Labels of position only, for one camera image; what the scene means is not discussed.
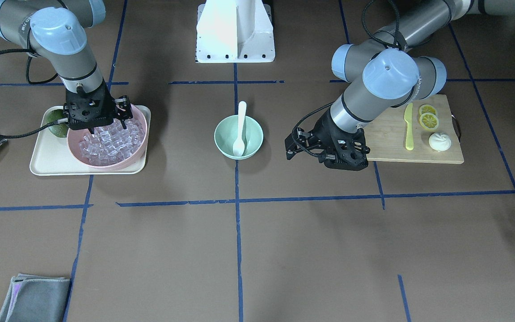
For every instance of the green lime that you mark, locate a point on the green lime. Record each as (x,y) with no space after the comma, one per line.
(61,129)

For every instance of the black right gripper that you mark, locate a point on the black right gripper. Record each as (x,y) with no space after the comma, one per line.
(124,112)

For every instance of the yellow plastic knife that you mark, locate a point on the yellow plastic knife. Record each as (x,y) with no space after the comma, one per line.
(407,117)

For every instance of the lemon slice near bun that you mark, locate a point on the lemon slice near bun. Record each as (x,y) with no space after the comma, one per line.
(429,121)

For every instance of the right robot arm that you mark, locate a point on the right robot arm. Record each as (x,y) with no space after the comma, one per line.
(55,30)

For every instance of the mint green bowl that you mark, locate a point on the mint green bowl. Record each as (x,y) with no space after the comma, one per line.
(226,133)

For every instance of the beige tray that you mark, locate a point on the beige tray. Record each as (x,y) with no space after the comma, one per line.
(61,155)

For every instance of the wooden cutting board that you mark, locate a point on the wooden cutting board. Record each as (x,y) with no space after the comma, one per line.
(386,135)

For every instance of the grey folded cloth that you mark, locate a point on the grey folded cloth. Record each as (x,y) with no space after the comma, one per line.
(35,298)

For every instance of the white steamed bun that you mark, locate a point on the white steamed bun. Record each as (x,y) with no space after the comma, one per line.
(440,142)

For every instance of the pile of ice cubes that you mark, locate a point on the pile of ice cubes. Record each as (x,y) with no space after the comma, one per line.
(111,145)

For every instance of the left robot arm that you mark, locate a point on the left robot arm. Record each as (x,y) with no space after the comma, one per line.
(382,75)

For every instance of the white plastic spoon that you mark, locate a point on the white plastic spoon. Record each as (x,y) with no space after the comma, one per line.
(238,147)

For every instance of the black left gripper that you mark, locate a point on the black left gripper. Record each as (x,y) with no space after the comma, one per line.
(325,128)

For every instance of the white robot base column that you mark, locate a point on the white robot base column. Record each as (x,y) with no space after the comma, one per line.
(235,31)

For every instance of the lemon slice far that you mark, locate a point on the lemon slice far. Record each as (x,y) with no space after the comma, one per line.
(427,108)

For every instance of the pink bowl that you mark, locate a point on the pink bowl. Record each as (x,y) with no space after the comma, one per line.
(130,159)

